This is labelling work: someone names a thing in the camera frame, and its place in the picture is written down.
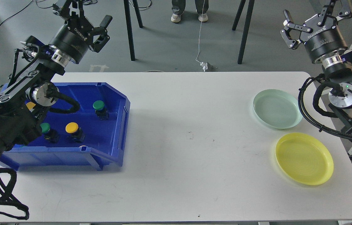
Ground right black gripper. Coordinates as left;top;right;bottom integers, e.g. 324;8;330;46
280;0;352;65

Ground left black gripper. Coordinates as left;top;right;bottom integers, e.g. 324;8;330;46
49;0;113;64

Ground yellow push button front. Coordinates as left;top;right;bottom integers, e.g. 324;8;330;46
65;122;85;143

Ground yellow push button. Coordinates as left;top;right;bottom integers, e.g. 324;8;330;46
65;122;85;143
26;102;36;111

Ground green push button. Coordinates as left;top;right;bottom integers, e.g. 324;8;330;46
93;100;109;120
40;122;60;143

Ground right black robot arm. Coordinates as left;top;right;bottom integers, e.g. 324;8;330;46
280;0;352;142

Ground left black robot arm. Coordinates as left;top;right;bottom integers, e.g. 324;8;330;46
0;0;112;220

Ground yellow push button back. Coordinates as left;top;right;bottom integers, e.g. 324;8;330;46
26;102;36;111

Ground pale green plate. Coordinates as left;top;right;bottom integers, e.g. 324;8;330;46
252;89;302;129

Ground yellow plate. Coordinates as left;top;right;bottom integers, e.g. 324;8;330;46
274;132;334;186

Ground black stand leg left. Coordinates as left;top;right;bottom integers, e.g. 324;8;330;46
123;0;143;61

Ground black stand leg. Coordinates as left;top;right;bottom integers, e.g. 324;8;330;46
123;0;143;61
232;0;255;65

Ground black stand leg right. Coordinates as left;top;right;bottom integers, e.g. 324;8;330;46
232;0;255;65

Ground person left shoe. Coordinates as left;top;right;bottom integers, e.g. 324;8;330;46
171;13;181;23

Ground person shoe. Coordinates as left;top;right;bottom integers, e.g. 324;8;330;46
198;14;208;23
171;13;181;23

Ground blue plastic bin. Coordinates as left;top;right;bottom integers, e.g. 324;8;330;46
0;82;130;171

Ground person right shoe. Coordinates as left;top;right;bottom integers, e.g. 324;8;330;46
198;14;208;23

